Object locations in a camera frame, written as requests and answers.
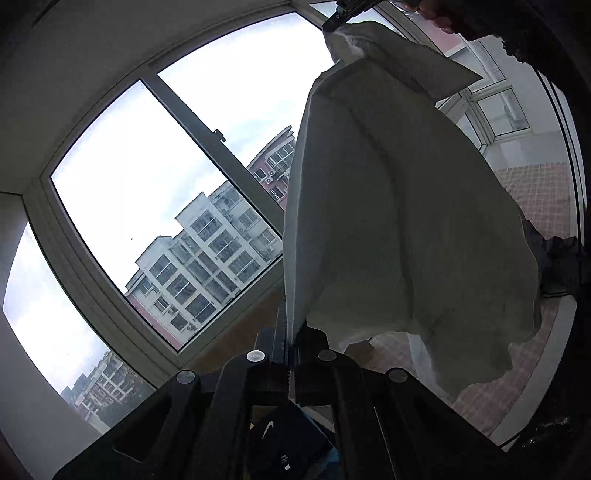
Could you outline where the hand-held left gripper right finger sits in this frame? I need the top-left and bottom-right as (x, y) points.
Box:
(293, 322), (525, 480)

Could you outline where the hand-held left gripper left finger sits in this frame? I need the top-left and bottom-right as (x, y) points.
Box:
(53, 305), (293, 480)

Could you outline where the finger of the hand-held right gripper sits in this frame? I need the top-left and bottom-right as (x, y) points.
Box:
(322, 0), (385, 33)

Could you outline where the person's right hand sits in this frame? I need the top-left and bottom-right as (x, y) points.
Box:
(399, 0), (462, 34)

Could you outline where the black garment with white logo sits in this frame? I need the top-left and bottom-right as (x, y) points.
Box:
(246, 401), (334, 480)

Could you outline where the white apartment building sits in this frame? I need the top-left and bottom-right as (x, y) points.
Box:
(124, 181), (284, 348)

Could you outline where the pink apartment building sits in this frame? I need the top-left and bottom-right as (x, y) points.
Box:
(247, 126), (297, 205)

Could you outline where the distant grey building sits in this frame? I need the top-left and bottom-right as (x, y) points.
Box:
(60, 350), (157, 423)

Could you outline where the dark cloth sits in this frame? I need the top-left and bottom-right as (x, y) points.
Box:
(524, 219), (591, 302)

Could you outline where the pink plaid blanket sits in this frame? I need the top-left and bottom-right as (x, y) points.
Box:
(344, 162), (578, 437)

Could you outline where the grey window frame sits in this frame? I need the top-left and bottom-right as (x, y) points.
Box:
(0, 0), (583, 435)

